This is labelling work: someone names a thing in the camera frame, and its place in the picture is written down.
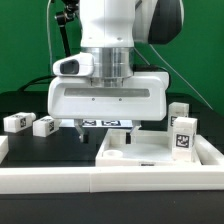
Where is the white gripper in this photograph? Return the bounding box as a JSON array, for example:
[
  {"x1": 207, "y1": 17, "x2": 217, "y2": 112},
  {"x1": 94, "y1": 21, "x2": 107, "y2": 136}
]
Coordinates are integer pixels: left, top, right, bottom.
[{"x1": 48, "y1": 53, "x2": 169, "y2": 144}]

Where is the white square table top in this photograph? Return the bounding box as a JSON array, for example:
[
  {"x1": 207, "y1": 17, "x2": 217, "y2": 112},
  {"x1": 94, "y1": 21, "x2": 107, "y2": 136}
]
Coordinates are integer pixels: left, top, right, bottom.
[{"x1": 95, "y1": 129, "x2": 201, "y2": 167}]

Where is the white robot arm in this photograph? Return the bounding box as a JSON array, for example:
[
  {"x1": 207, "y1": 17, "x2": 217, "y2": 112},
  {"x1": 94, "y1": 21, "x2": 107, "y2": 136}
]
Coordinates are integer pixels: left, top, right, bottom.
[{"x1": 48, "y1": 0, "x2": 184, "y2": 140}]

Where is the white marker base plate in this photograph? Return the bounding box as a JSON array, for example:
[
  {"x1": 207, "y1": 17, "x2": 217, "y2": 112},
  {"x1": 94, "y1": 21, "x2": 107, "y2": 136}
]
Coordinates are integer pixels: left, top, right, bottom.
[{"x1": 59, "y1": 119, "x2": 134, "y2": 128}]

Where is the black cable bundle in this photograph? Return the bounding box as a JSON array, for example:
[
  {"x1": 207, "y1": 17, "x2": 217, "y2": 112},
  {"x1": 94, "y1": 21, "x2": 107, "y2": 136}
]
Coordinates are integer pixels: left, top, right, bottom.
[{"x1": 17, "y1": 75, "x2": 56, "y2": 92}]

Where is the white front fence rail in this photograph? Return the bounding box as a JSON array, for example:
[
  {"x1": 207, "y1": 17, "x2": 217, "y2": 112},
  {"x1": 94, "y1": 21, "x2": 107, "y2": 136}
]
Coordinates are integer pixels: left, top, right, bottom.
[{"x1": 0, "y1": 165, "x2": 224, "y2": 194}]

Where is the white fence rail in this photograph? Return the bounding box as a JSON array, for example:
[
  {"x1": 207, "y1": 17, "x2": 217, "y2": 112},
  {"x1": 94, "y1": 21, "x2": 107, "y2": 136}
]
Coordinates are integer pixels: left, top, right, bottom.
[
  {"x1": 195, "y1": 135, "x2": 224, "y2": 166},
  {"x1": 0, "y1": 136, "x2": 9, "y2": 163},
  {"x1": 0, "y1": 165, "x2": 224, "y2": 194}
]

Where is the thin white cable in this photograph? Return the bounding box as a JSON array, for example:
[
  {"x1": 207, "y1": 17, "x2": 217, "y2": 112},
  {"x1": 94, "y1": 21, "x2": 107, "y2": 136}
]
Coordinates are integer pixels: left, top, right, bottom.
[{"x1": 46, "y1": 0, "x2": 56, "y2": 68}]

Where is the white left fence rail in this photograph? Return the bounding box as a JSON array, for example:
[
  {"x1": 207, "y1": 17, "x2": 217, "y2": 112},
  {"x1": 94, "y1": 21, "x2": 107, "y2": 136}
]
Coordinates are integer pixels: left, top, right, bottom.
[{"x1": 0, "y1": 136, "x2": 9, "y2": 163}]

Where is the white right fence rail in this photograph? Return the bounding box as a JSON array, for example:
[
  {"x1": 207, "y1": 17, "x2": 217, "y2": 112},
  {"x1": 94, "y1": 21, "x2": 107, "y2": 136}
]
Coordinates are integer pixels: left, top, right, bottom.
[{"x1": 195, "y1": 135, "x2": 224, "y2": 166}]

